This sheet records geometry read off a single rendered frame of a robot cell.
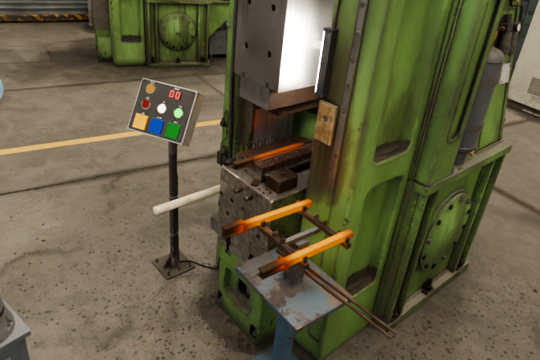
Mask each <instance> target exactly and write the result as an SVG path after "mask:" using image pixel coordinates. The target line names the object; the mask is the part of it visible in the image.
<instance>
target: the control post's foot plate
mask: <svg viewBox="0 0 540 360"><path fill-rule="evenodd" d="M179 259H180V260H188V258H187V257H186V256H185V255H184V254H183V253H182V252H181V251H180V250H179ZM151 263H152V264H153V266H154V267H155V268H156V269H157V270H158V271H159V272H160V273H161V274H162V275H163V276H164V277H165V278H166V279H167V280H170V279H172V278H174V277H176V276H181V275H182V274H184V273H185V272H189V271H191V270H192V269H194V268H196V266H195V265H194V264H192V262H179V261H178V259H177V256H174V266H173V265H172V255H171V254H168V255H165V256H162V257H160V258H156V259H155V260H153V261H152V262H151Z"/></svg>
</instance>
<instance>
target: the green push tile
mask: <svg viewBox="0 0 540 360"><path fill-rule="evenodd" d="M181 127H182V126H181V125H176V124H173V123H170V122H168V125H167V128H166V133H165V137H169V138H172V139H175V140H177V139H178V135H179V133H180V130H181Z"/></svg>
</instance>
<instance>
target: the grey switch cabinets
mask: <svg viewBox="0 0 540 360"><path fill-rule="evenodd" d="M515 65H516V67H515V69H514V72H513V75H512V78H511V81H510V83H509V92H508V98H507V105H509V106H511V107H514V108H517V109H520V110H522V111H524V112H527V113H530V114H533V115H535V116H537V117H540V0H539V1H538V4H537V7H536V10H535V12H534V16H533V18H532V21H531V24H530V28H529V30H528V32H527V35H526V39H525V42H524V44H523V46H522V50H521V53H520V55H519V58H518V60H517V62H516V64H515Z"/></svg>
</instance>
